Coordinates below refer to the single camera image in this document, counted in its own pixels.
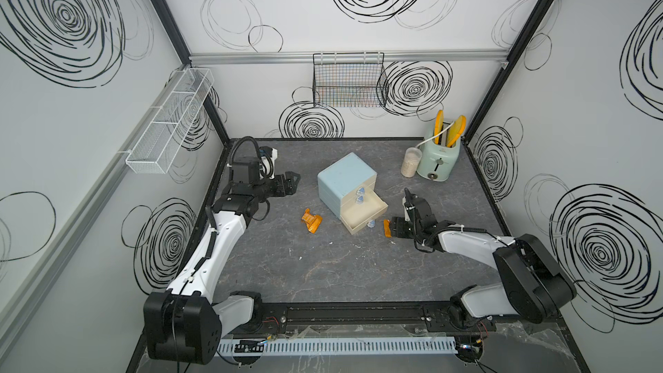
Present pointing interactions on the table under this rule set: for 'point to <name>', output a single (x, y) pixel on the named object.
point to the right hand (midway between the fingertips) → (398, 226)
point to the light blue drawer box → (348, 187)
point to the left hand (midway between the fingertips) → (287, 176)
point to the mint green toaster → (436, 161)
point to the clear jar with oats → (412, 158)
